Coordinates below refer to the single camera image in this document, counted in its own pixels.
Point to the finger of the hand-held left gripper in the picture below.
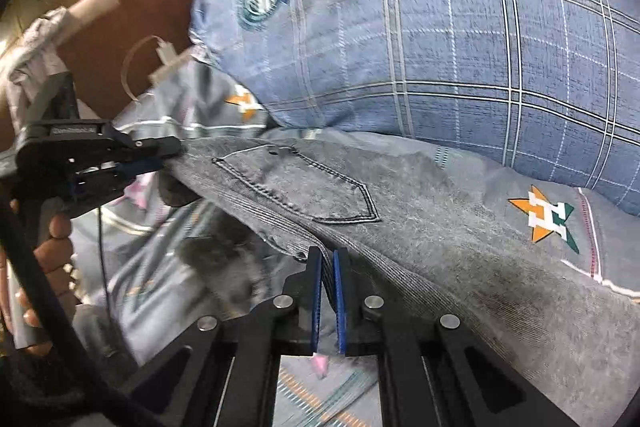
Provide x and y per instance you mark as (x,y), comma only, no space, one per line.
(117,179)
(150,147)

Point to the person's left hand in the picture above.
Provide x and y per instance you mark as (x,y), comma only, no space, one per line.
(54,257)

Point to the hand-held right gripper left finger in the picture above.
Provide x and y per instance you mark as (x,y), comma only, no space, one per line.
(315,307)

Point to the grey star print bed sheet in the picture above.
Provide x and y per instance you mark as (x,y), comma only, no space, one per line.
(600,232)

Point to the brown wooden headboard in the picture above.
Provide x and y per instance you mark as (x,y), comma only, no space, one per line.
(150,7)

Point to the pale floral cloth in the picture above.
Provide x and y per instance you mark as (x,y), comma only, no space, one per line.
(40,49)

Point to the grey denim pants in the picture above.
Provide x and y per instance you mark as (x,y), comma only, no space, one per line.
(450,267)

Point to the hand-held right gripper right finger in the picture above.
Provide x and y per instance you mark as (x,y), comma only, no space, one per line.
(341,307)

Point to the blue plaid pillow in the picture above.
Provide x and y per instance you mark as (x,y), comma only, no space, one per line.
(425,32)

